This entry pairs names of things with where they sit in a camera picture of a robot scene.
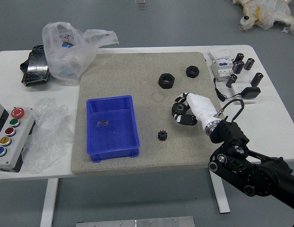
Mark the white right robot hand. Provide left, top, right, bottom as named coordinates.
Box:
left=171, top=91, right=219, bottom=129

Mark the big black gear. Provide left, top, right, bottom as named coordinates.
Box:
left=174, top=103, right=190, bottom=116

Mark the small black gear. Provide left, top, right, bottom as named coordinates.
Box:
left=157, top=130, right=169, bottom=142

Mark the small black hex nut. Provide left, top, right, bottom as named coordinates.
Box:
left=186, top=65, right=200, bottom=78

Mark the big black hex nut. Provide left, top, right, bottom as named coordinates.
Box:
left=158, top=73, right=176, bottom=89

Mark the blue plastic box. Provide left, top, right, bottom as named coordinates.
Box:
left=86, top=95, right=141, bottom=163

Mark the grey push-button control box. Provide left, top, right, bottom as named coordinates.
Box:
left=0, top=102, right=36, bottom=173

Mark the black cylindrical capacitor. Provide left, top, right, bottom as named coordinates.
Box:
left=244, top=58, right=255, bottom=71
left=232, top=61, right=245, bottom=75
left=250, top=72, right=264, bottom=87
left=233, top=52, right=245, bottom=64
left=226, top=74, right=238, bottom=87

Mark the white power socket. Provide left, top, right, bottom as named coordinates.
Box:
left=231, top=82, right=258, bottom=105

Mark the white circuit breaker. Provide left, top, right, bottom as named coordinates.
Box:
left=209, top=49, right=235, bottom=82

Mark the black power adapter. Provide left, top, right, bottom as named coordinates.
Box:
left=240, top=87, right=261, bottom=99

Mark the grey-brown mat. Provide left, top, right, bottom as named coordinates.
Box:
left=70, top=52, right=225, bottom=176

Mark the plush toy in plastic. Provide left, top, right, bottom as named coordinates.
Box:
left=232, top=0, right=294, bottom=37

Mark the metal floor plate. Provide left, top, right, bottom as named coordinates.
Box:
left=134, top=0, right=148, bottom=10

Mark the grey metal plate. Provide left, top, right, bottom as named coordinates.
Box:
left=75, top=216, right=196, bottom=227

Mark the white plastic bag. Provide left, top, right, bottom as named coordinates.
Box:
left=41, top=21, right=120, bottom=86

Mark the crumpled clear plastic wrap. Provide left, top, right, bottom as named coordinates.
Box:
left=21, top=98, right=74, bottom=175

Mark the black wrapped case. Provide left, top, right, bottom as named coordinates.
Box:
left=18, top=44, right=52, bottom=87

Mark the black adapter cord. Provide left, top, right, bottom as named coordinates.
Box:
left=213, top=77, right=243, bottom=102

